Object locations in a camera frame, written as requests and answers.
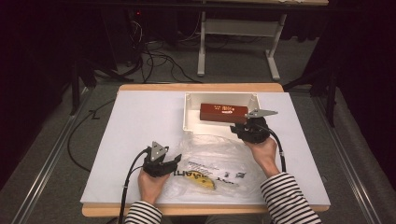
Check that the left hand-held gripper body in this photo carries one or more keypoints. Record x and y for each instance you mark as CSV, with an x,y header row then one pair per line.
x,y
158,152

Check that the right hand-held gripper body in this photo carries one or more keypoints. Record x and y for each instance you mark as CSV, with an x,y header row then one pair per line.
x,y
257,132

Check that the red-brown rectangular box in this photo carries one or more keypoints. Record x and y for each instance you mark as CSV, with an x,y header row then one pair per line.
x,y
218,113

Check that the clear plastic bag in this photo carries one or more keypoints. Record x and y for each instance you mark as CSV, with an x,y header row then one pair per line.
x,y
218,155

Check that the white plastic bin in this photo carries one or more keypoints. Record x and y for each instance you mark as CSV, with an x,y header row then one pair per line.
x,y
193,109

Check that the person's right hand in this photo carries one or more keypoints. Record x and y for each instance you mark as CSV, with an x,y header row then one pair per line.
x,y
264,155

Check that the person's left hand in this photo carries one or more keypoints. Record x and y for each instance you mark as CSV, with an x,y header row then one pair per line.
x,y
151,186

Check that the black metal stand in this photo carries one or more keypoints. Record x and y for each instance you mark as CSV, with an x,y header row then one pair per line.
x,y
75,87
331,93

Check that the white-legged desk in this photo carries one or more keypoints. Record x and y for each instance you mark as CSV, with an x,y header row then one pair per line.
x,y
239,27

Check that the dark computer tower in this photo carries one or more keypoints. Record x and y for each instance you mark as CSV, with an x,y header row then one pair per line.
x,y
124,34

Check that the metal floor rail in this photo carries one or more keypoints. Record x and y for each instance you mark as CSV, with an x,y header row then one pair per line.
x,y
345,161
46,168

